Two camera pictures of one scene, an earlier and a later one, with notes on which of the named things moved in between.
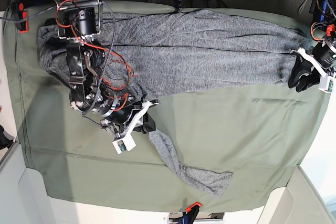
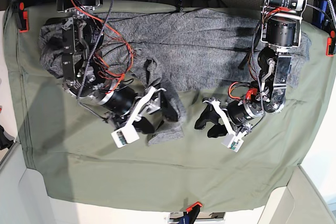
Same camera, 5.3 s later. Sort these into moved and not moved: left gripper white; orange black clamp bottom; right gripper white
Moved: left gripper white; right gripper white
Not moved: orange black clamp bottom
